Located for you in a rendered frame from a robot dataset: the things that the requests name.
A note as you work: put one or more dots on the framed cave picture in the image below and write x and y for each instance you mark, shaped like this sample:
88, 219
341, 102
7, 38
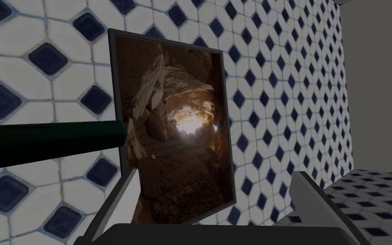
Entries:
179, 136

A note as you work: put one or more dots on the dark green bar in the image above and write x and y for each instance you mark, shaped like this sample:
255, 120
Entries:
46, 143

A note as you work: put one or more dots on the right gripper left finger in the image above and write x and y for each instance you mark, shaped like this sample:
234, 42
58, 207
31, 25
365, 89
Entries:
121, 200

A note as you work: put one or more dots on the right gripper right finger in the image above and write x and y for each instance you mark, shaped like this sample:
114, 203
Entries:
313, 200

